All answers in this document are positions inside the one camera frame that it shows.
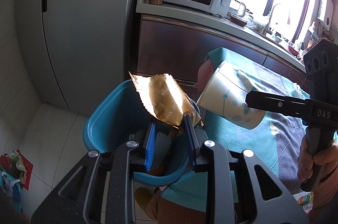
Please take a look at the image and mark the gold foil snack wrapper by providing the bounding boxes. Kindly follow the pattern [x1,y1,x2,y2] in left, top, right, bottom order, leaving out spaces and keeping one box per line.
[130,73,201,131]

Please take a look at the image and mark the white blue-dotted paper cup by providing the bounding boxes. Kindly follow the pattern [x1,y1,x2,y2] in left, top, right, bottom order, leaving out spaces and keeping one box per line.
[197,61,266,129]

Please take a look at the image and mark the pink sleeved right forearm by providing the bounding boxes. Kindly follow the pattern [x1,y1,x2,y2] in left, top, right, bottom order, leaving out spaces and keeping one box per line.
[308,167,337,223]

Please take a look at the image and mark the blue plastic trash bin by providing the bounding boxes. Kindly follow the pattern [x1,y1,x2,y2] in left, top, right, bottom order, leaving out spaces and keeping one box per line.
[83,79,188,187]

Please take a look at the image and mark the chrome kitchen faucet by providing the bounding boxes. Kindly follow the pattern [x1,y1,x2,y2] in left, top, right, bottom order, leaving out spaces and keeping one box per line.
[264,3,280,35]

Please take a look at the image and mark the dark brown kitchen cabinet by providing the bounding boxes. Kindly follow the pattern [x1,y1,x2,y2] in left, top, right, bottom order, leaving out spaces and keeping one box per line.
[137,14,309,95]

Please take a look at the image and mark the person's right hand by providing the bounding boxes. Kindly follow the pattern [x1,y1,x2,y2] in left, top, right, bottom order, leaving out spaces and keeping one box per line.
[297,136,337,182]

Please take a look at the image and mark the teal grey patterned tablecloth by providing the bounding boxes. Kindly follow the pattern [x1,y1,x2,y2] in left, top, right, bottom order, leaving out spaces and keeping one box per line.
[160,47,338,212]

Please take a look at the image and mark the red bowl on counter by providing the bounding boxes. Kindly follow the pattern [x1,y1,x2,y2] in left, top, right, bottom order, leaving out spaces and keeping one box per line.
[288,45,299,56]

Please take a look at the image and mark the glass electric kettle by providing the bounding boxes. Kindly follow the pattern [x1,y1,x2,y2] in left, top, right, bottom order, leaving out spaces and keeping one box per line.
[229,0,248,19]

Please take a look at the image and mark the dark red food container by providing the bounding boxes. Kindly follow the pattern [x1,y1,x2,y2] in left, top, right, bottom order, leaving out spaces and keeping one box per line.
[230,15,248,27]

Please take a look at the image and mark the colourful bags on floor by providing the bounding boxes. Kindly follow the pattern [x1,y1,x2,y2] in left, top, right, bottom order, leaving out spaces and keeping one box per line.
[1,150,33,214]

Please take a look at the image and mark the silver refrigerator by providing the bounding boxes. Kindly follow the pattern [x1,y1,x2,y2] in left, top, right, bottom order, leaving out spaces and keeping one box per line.
[15,0,132,115]

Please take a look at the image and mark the white wall water heater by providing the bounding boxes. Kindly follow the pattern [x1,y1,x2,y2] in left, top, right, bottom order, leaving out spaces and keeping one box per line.
[317,0,333,31]

